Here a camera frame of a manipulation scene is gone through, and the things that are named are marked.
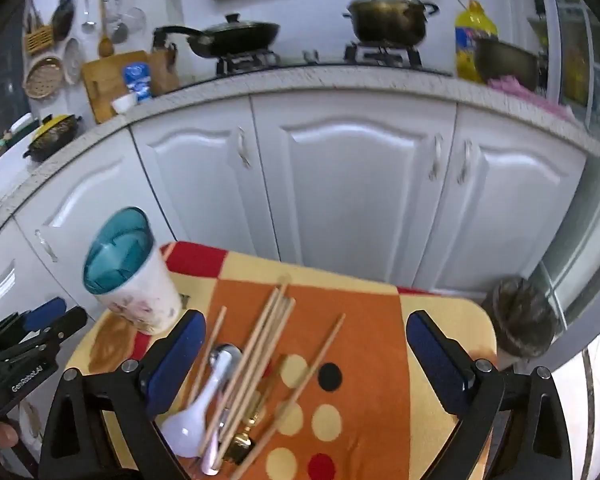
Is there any yellow oil bottle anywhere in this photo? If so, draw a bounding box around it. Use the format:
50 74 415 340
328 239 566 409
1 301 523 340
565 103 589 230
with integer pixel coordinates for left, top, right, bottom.
454 0 500 83

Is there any white ceramic spoon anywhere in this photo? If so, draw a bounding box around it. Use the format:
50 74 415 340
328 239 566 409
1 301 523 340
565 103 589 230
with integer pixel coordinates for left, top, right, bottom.
160 355 233 459

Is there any wooden chopstick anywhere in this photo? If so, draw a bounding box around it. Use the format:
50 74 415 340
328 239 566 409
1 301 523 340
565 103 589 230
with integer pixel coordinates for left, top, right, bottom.
200 274 291 456
187 306 228 406
212 285 292 461
220 297 297 462
230 313 347 480

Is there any yellow chopstick holder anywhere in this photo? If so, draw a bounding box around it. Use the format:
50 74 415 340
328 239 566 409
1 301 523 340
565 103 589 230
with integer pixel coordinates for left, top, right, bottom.
22 0 56 56

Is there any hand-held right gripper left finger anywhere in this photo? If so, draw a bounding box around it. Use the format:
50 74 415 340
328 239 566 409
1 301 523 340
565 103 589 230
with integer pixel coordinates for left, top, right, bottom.
47 309 207 480

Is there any silver metal spoon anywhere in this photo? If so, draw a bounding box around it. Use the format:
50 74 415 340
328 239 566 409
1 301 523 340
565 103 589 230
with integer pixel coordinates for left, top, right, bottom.
200 343 244 477

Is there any glass sliding door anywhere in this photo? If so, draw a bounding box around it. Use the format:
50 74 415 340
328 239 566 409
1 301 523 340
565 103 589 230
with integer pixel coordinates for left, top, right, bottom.
532 0 600 311

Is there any black hanging pan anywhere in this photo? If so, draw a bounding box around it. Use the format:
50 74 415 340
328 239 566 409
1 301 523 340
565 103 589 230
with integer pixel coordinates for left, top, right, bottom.
50 0 76 41

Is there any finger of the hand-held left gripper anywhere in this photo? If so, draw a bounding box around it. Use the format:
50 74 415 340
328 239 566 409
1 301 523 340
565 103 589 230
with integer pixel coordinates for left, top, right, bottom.
0 306 89 362
0 296 68 346

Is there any wooden spatula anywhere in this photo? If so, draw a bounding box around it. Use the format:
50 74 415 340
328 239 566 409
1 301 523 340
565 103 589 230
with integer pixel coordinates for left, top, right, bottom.
97 0 115 58

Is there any orange yellow patterned mat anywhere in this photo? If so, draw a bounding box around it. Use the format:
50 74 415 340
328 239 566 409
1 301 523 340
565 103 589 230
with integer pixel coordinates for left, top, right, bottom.
65 241 498 480

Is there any gas stove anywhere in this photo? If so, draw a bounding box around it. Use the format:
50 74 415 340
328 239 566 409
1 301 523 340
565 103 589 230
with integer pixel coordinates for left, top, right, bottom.
215 42 426 78

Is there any wooden cutting board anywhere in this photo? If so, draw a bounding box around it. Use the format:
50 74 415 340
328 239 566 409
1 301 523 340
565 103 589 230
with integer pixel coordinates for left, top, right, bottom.
81 50 151 125

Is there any white cabinet door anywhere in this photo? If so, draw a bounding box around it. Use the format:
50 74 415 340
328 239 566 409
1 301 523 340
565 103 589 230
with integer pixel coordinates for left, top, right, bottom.
251 92 457 292
14 127 178 311
0 220 88 341
414 106 588 301
131 95 281 261

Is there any person's left hand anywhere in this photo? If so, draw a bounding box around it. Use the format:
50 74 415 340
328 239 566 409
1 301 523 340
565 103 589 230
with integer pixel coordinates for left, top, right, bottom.
0 420 21 453

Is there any steel mesh strainer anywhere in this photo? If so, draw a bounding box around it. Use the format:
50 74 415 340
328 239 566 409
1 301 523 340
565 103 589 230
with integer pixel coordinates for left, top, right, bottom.
122 0 147 33
107 0 131 43

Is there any floral cup teal inside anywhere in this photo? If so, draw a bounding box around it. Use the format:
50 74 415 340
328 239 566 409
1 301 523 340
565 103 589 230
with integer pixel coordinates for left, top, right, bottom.
82 206 183 336

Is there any dark wok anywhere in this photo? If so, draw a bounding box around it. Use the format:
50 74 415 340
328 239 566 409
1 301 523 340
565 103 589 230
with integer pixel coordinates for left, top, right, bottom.
472 35 548 92

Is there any steel stock pot with lid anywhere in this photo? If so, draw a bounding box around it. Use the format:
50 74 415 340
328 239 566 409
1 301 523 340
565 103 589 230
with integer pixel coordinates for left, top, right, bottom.
342 0 440 46

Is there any black frying pan with lid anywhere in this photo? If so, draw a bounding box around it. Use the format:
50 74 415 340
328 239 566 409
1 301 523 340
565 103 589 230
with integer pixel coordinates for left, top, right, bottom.
152 12 281 58

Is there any bamboo basket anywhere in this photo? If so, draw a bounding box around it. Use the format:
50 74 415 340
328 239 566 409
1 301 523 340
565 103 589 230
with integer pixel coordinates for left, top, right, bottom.
22 55 65 101

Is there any blue white packet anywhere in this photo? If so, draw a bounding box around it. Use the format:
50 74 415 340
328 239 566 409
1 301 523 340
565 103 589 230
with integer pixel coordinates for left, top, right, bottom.
124 62 153 103

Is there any white colander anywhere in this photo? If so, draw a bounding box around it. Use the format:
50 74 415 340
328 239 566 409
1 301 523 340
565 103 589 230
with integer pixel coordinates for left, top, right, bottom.
62 37 83 85

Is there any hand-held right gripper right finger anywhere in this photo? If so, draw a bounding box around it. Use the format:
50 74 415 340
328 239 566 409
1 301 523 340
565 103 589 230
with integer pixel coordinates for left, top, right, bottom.
405 310 574 480

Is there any pink cloth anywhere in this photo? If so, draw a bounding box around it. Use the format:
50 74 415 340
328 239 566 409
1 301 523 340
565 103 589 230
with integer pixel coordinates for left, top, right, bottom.
487 76 576 121

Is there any black pot yellow lid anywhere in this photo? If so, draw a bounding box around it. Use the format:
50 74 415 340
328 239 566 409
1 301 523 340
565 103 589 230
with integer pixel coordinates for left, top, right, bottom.
22 114 83 162

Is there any wooden knife block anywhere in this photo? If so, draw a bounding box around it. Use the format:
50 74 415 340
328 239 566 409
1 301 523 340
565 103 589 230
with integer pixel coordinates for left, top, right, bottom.
147 42 181 96

